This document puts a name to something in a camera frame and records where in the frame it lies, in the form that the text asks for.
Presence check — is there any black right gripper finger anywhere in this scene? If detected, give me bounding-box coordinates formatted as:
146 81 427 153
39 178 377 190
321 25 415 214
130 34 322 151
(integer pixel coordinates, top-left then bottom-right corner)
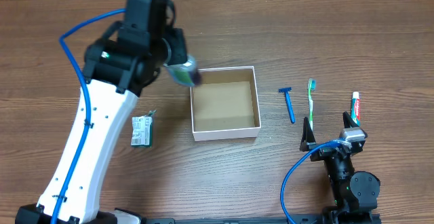
342 111 359 128
300 117 316 151

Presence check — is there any white red toothpaste tube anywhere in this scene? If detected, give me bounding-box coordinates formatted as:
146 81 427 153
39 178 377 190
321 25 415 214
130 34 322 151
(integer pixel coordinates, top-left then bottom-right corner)
351 92 360 126

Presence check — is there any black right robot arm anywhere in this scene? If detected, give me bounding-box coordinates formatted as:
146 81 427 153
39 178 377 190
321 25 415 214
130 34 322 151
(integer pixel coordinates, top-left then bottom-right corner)
300 112 382 224

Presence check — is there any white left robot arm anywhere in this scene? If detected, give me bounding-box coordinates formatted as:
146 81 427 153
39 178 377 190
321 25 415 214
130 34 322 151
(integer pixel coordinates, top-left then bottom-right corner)
15 26 195 223

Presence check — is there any blue disposable razor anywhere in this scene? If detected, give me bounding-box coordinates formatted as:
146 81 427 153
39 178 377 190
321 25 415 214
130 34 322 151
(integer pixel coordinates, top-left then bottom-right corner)
278 87 296 124

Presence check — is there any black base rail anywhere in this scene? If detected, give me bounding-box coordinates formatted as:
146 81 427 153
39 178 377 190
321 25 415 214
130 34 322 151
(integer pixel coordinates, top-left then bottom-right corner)
142 213 382 224

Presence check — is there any clear green-labelled bottle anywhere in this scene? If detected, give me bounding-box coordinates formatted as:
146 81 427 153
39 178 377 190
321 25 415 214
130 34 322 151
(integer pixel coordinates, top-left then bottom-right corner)
164 55 202 87

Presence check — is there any green white soap packet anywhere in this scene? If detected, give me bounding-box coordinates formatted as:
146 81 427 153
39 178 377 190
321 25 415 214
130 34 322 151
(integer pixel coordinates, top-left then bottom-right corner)
131 110 156 147

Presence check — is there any green white toothbrush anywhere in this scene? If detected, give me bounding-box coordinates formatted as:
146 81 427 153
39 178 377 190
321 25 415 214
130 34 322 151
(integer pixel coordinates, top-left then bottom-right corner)
307 78 316 130

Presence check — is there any white cardboard box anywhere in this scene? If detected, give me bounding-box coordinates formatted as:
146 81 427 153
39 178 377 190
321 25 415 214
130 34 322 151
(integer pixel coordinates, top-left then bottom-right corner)
190 66 262 141

